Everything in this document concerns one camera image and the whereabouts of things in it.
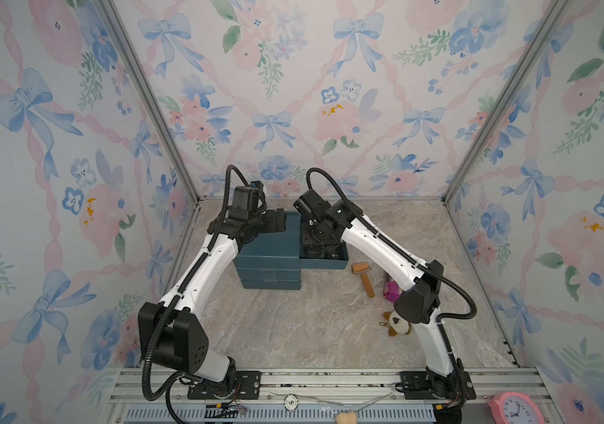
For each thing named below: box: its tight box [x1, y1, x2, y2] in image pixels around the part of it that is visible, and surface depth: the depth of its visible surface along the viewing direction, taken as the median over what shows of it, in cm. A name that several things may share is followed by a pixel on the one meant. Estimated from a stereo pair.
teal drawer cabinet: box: [234, 212, 302, 291], surface depth 77 cm
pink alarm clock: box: [487, 391, 545, 424], surface depth 70 cm
